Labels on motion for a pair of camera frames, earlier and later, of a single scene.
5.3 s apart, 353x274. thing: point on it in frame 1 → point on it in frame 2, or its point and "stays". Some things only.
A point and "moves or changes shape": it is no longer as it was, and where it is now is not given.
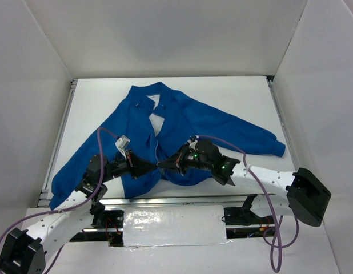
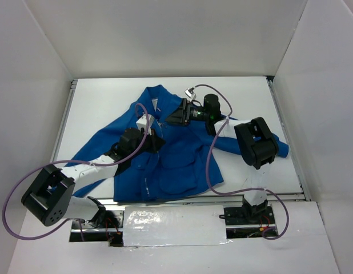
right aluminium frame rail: x=273 y=88 stays
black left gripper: x=131 y=164 → x=152 y=141
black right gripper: x=180 y=161 → x=185 y=111
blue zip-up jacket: x=120 y=157 moves or changes shape
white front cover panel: x=174 y=225 stays
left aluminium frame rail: x=43 y=197 stays
